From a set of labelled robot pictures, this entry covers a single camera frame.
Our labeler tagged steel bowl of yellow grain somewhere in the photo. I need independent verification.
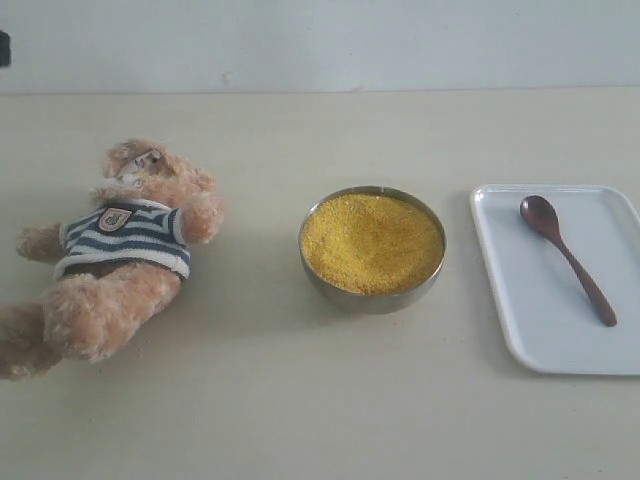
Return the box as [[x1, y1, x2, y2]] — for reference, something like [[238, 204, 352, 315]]
[[298, 185, 447, 315]]

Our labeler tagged tan teddy bear striped sweater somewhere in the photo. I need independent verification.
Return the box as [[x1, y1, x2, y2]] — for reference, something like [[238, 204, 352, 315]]
[[1, 138, 224, 381]]

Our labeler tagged dark brown wooden spoon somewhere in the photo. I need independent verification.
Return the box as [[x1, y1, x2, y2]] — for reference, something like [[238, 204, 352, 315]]
[[519, 195, 618, 327]]

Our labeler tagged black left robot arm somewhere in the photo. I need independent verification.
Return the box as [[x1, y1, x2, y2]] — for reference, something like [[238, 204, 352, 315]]
[[0, 30, 12, 68]]

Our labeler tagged white plastic tray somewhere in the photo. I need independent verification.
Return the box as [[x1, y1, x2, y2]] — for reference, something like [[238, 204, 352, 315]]
[[470, 184, 639, 376]]

